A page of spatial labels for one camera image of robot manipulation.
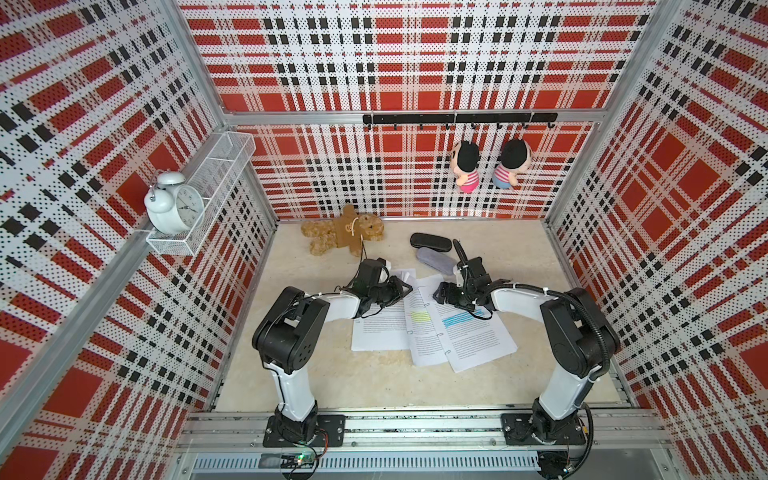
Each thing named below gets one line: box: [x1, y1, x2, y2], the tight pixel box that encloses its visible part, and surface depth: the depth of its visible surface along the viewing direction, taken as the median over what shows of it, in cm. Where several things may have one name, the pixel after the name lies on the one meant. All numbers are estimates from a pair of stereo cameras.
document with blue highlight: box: [418, 276, 518, 373], surface depth 91 cm
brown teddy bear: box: [301, 204, 385, 257], surface depth 110 cm
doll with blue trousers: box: [492, 138, 533, 190], surface depth 96 cm
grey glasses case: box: [416, 247, 457, 275], surface depth 107 cm
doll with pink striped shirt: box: [450, 140, 481, 193], surface depth 98 cm
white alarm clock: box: [144, 170, 205, 235], surface depth 63 cm
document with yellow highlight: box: [403, 276, 448, 366], surface depth 91 cm
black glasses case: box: [410, 232, 453, 253], surface depth 115 cm
